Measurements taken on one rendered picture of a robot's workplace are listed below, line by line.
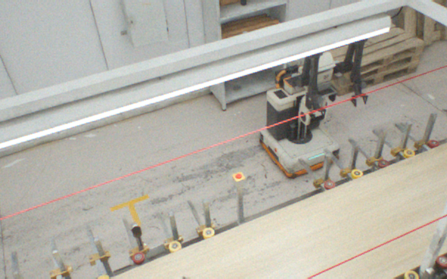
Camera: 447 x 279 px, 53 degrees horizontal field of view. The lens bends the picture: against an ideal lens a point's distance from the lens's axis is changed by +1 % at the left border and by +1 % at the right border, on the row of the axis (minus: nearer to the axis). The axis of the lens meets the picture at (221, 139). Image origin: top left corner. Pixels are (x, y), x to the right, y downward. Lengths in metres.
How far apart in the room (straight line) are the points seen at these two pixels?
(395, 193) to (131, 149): 3.01
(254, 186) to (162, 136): 1.36
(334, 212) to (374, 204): 0.30
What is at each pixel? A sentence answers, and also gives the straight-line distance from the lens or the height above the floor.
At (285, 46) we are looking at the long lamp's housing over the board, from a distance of 2.14.
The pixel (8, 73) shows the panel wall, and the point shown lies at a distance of 5.21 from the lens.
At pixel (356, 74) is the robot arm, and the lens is 4.03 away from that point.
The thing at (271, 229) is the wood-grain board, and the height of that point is 0.90.
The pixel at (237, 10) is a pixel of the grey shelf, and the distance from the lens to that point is 5.11.
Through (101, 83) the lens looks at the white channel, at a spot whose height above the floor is 2.46.
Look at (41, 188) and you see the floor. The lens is 5.19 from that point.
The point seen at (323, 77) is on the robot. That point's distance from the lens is 4.15.
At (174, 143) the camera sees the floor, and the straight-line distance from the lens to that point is 5.24.
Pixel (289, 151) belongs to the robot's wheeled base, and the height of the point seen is 0.28.
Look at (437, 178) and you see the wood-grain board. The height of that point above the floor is 0.90.
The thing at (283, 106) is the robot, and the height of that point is 0.74.
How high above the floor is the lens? 3.44
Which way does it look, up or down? 41 degrees down
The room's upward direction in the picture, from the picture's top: 4 degrees counter-clockwise
